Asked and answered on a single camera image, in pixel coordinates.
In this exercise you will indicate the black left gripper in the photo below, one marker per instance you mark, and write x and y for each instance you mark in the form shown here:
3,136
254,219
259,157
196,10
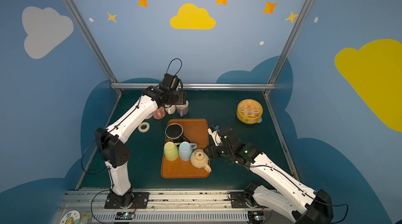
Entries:
177,98

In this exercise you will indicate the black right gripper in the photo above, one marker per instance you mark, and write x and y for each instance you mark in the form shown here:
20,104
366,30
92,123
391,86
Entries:
222,139

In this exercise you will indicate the white ceramic mug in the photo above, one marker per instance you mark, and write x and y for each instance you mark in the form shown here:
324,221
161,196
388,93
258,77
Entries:
170,109

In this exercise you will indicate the purple ceramic mug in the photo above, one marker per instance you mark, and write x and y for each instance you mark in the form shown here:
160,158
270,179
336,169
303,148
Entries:
182,110

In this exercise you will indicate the pink ghost pattern mug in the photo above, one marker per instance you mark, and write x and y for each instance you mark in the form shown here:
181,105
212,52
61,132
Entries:
159,113

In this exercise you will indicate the beige ceramic teapot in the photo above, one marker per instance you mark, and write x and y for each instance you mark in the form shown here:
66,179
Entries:
200,160

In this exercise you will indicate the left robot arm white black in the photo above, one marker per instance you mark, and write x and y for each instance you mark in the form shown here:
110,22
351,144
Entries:
111,141

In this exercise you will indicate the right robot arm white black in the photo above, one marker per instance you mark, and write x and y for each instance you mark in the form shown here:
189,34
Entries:
293,200

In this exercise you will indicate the black patterned mug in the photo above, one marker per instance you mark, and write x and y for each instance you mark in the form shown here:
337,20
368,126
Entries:
174,132

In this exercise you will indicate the light blue ceramic mug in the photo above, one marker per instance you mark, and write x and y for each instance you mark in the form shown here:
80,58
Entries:
186,149

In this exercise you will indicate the yellow-green ceramic mug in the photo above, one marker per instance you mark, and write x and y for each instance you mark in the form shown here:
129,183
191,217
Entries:
171,151

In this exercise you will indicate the yellow bamboo steamer basket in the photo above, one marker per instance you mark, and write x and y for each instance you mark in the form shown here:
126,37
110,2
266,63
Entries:
249,111

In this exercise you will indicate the small white tape roll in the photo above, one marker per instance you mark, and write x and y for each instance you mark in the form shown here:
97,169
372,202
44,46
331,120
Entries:
144,127

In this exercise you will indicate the right controller circuit board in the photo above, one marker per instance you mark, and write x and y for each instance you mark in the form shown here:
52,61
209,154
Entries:
256,217

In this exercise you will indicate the controller circuit board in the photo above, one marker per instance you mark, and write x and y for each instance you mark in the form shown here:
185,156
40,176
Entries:
256,217
126,216

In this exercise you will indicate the left controller circuit board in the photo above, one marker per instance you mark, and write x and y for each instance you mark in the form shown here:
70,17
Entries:
126,216

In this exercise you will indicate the round green white sticker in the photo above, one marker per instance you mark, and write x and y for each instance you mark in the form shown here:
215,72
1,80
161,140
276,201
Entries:
71,217

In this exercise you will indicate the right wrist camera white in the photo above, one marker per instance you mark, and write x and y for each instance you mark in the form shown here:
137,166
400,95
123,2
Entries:
213,132

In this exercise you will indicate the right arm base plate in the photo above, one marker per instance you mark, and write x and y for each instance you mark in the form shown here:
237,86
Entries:
242,200

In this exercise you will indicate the aluminium frame back bar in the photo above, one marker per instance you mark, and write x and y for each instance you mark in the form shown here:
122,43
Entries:
199,86

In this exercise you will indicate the aluminium front rail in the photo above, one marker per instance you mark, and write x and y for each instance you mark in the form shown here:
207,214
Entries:
164,207

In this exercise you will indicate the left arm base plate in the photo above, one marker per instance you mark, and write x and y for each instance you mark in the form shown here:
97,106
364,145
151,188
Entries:
130,200

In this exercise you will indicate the aluminium frame left post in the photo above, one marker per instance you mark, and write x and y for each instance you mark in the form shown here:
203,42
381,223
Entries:
81,23

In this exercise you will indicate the aluminium frame post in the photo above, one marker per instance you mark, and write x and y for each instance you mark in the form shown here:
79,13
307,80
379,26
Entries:
81,23
297,26

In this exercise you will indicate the aluminium frame right post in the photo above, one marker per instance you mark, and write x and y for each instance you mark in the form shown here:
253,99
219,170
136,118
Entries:
297,26

